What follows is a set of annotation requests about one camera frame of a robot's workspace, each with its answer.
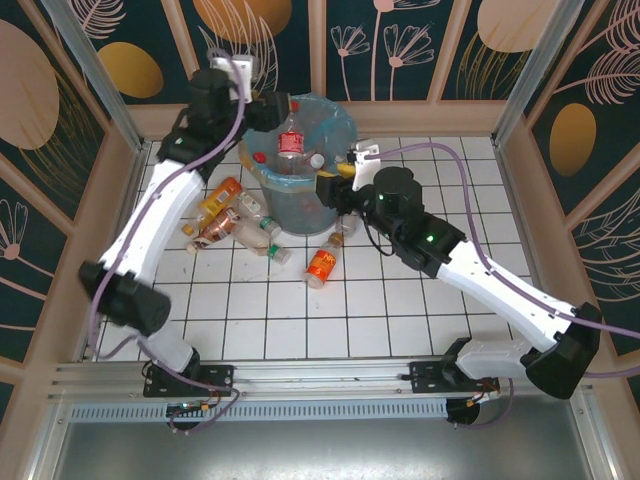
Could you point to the clear white-cap water bottle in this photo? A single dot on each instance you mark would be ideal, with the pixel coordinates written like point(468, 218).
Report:
point(316, 160)

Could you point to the clear red-label cola bottle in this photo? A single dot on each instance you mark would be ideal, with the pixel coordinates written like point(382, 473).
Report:
point(291, 141)
point(259, 156)

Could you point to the clear blue-cap water bottle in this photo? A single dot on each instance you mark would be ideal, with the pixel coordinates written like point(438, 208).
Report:
point(347, 226)

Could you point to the clear green-cap bottle white label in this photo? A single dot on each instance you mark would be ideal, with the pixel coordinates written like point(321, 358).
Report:
point(250, 205)

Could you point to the orange juice bottle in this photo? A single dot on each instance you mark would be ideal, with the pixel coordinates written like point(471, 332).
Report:
point(222, 194)

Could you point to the orange-label bottle brown cap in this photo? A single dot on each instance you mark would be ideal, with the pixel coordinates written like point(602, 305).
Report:
point(322, 265)

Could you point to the copper-label drink bottle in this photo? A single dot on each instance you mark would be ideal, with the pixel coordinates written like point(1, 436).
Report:
point(220, 227)

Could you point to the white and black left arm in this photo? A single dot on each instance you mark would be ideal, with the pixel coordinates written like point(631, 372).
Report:
point(160, 225)

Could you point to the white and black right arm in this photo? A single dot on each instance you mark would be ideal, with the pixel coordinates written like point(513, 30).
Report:
point(500, 290)

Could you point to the blue plastic bin liner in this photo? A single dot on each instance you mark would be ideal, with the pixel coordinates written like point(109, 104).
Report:
point(335, 125)

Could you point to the blue trash bin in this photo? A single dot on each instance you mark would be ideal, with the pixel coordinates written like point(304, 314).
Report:
point(300, 215)

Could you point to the brushed steel panel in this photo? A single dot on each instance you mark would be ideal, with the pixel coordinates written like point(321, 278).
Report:
point(320, 450)

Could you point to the small black controller board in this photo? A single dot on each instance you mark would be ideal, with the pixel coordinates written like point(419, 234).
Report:
point(182, 407)

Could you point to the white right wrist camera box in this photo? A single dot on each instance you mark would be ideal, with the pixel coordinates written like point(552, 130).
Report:
point(365, 165)

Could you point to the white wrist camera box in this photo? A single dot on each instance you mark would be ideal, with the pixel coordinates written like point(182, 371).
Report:
point(235, 65)
point(365, 165)

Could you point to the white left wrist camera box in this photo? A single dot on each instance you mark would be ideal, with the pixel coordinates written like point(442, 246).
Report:
point(235, 65)

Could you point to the aluminium side rail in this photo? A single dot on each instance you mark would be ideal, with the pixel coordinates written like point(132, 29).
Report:
point(136, 170)

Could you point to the aluminium frame post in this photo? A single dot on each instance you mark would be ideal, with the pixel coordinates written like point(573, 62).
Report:
point(97, 80)
point(532, 70)

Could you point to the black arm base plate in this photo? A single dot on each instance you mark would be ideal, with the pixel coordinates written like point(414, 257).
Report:
point(222, 380)
point(422, 377)

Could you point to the aluminium mounting rail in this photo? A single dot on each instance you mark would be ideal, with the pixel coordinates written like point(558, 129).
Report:
point(320, 375)

